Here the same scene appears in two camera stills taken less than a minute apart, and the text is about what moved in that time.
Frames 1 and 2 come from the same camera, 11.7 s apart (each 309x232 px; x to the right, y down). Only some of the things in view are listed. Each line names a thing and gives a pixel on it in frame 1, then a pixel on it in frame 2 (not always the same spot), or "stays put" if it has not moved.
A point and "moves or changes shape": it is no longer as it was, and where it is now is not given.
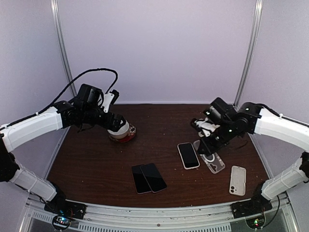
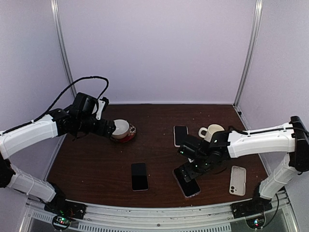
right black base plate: [258, 203] stays put
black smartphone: [153, 177] to [190, 188]
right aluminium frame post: [252, 52] stays put
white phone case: [237, 185] stays put
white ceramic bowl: [122, 132] stays put
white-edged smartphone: [189, 156] moves or changes shape
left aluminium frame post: [64, 47] stays put
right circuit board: [256, 223] stays put
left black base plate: [60, 207] stays put
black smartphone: [189, 155] moves or changes shape
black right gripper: [209, 148] to [189, 174]
